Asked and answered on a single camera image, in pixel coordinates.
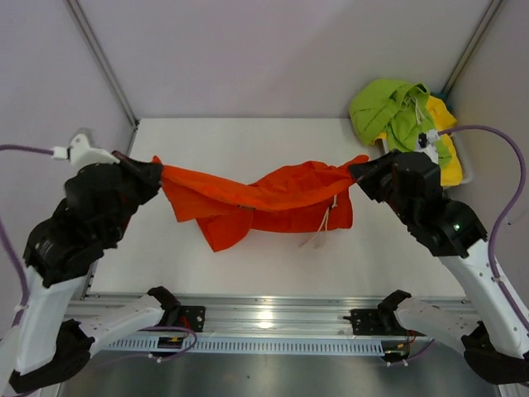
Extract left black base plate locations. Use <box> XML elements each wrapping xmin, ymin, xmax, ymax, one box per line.
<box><xmin>160</xmin><ymin>305</ymin><xmax>206</xmax><ymax>332</ymax></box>

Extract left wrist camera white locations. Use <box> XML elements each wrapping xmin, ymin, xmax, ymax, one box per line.
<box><xmin>51</xmin><ymin>127</ymin><xmax>118</xmax><ymax>170</ymax></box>

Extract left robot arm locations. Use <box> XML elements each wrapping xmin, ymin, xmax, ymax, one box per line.
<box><xmin>5</xmin><ymin>151</ymin><xmax>180</xmax><ymax>396</ymax></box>

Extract orange shorts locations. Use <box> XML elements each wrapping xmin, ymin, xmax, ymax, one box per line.
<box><xmin>161</xmin><ymin>155</ymin><xmax>369</xmax><ymax>252</ymax></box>

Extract aluminium front rail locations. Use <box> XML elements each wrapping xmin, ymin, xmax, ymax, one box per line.
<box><xmin>55</xmin><ymin>294</ymin><xmax>508</xmax><ymax>342</ymax></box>

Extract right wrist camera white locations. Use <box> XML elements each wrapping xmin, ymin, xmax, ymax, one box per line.
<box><xmin>416</xmin><ymin>129</ymin><xmax>440</xmax><ymax>164</ymax></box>

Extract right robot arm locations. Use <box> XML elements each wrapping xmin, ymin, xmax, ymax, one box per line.
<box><xmin>349</xmin><ymin>151</ymin><xmax>528</xmax><ymax>385</ymax></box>

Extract right aluminium corner post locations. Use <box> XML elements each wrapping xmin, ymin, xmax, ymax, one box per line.
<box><xmin>441</xmin><ymin>0</ymin><xmax>508</xmax><ymax>98</ymax></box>

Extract aluminium corner post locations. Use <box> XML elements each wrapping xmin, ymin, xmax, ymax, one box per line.
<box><xmin>64</xmin><ymin>0</ymin><xmax>138</xmax><ymax>130</ymax></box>
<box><xmin>441</xmin><ymin>0</ymin><xmax>508</xmax><ymax>98</ymax></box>

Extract green shorts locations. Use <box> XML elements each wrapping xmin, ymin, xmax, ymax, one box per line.
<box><xmin>349</xmin><ymin>79</ymin><xmax>436</xmax><ymax>152</ymax></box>

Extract teal cloth in basket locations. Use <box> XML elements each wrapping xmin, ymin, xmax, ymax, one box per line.
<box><xmin>432</xmin><ymin>92</ymin><xmax>454</xmax><ymax>113</ymax></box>

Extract left aluminium corner post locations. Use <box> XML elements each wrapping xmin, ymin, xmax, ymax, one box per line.
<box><xmin>64</xmin><ymin>0</ymin><xmax>138</xmax><ymax>130</ymax></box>

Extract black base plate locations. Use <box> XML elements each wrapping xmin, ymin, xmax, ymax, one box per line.
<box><xmin>342</xmin><ymin>309</ymin><xmax>407</xmax><ymax>337</ymax></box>
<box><xmin>160</xmin><ymin>305</ymin><xmax>206</xmax><ymax>332</ymax></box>

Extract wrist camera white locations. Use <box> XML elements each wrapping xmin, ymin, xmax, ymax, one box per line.
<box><xmin>51</xmin><ymin>127</ymin><xmax>118</xmax><ymax>170</ymax></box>
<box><xmin>416</xmin><ymin>129</ymin><xmax>440</xmax><ymax>164</ymax></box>

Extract yellow shorts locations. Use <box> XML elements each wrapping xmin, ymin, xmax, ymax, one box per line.
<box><xmin>373</xmin><ymin>95</ymin><xmax>457</xmax><ymax>169</ymax></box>

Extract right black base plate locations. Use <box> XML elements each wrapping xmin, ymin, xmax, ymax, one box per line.
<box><xmin>342</xmin><ymin>309</ymin><xmax>407</xmax><ymax>337</ymax></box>

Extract white slotted cable duct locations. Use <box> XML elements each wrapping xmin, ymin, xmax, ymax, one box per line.
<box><xmin>104</xmin><ymin>336</ymin><xmax>384</xmax><ymax>356</ymax></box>

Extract white plastic basket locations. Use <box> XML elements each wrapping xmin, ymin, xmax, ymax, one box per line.
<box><xmin>375</xmin><ymin>133</ymin><xmax>473</xmax><ymax>189</ymax></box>

